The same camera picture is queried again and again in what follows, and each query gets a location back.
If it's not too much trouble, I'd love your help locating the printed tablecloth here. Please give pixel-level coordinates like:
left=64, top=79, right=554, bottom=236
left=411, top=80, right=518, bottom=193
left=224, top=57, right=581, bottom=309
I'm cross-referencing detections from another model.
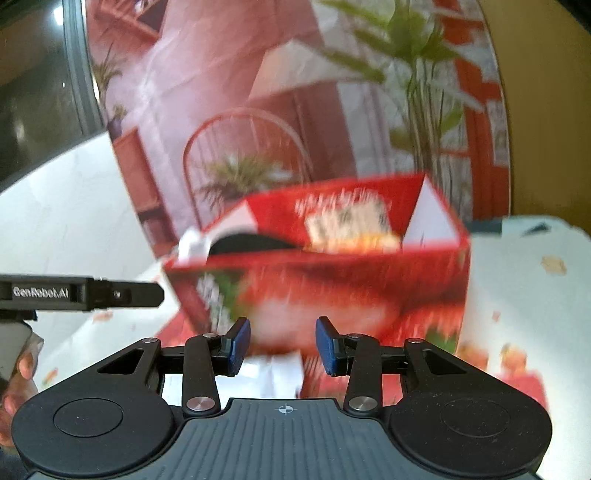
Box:
left=34, top=215, right=591, bottom=480

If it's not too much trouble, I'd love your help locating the person's left hand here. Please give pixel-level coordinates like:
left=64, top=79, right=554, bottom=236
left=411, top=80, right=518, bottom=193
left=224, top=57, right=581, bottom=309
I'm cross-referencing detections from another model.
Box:
left=0, top=335, right=45, bottom=448

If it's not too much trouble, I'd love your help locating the black sock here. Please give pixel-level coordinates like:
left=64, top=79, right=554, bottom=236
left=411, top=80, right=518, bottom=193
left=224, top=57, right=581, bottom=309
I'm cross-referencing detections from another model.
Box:
left=208, top=232, right=302, bottom=256

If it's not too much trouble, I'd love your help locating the dark window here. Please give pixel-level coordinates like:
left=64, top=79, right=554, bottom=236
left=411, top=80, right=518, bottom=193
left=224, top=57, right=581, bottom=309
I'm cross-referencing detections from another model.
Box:
left=0, top=0, right=110, bottom=191

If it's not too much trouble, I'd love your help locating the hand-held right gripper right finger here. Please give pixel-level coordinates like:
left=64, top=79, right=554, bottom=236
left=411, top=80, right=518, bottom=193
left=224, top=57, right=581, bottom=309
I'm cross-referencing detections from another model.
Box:
left=315, top=316, right=472, bottom=418

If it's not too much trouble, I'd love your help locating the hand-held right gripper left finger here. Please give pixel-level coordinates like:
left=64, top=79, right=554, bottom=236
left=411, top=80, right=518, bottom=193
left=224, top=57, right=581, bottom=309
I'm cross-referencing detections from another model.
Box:
left=97, top=318, right=251, bottom=418

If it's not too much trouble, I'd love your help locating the printed wall backdrop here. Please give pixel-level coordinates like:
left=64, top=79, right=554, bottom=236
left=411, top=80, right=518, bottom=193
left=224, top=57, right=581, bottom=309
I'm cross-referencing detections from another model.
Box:
left=85, top=0, right=513, bottom=261

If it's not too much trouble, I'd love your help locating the red cardboard box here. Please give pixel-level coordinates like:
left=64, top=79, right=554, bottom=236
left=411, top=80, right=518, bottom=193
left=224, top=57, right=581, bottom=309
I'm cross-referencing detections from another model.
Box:
left=154, top=173, right=472, bottom=400

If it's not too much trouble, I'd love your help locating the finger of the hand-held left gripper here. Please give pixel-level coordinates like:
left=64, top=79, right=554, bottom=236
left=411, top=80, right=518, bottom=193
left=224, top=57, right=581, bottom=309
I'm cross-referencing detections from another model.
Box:
left=93, top=277, right=165, bottom=311

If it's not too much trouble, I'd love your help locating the white cloth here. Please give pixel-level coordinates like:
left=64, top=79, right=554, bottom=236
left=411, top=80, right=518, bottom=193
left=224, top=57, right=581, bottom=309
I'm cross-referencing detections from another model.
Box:
left=177, top=230, right=212, bottom=260
left=164, top=352, right=304, bottom=398

